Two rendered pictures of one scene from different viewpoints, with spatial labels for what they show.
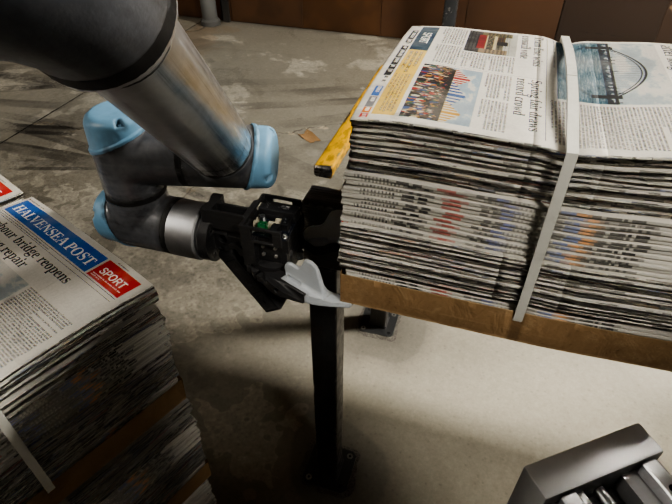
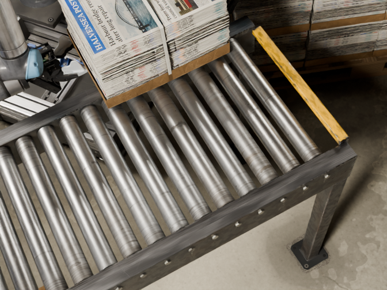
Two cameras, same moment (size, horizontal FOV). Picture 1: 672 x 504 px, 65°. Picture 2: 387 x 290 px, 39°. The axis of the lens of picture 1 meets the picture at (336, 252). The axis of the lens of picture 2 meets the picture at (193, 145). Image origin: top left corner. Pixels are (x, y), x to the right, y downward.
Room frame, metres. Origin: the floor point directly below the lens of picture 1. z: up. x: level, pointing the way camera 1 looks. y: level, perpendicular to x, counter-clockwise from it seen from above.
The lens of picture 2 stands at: (1.38, -0.80, 2.06)
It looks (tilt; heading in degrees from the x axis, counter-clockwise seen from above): 61 degrees down; 142
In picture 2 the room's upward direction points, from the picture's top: 9 degrees counter-clockwise
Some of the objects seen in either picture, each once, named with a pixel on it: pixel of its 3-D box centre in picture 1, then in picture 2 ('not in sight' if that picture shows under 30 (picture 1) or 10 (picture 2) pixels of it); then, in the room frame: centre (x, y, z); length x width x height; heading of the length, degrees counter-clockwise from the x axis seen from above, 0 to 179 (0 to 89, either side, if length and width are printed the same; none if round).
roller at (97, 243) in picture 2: not in sight; (75, 195); (0.69, -0.68, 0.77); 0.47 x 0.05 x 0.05; 163
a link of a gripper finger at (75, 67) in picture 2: not in sight; (77, 66); (0.41, -0.42, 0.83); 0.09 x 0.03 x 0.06; 45
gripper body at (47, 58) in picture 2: not in sight; (38, 67); (0.33, -0.50, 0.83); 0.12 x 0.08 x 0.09; 72
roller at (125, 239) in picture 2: not in sight; (98, 183); (0.71, -0.61, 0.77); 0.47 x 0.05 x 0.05; 163
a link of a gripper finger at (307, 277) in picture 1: (314, 280); not in sight; (0.44, 0.02, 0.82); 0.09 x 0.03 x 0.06; 46
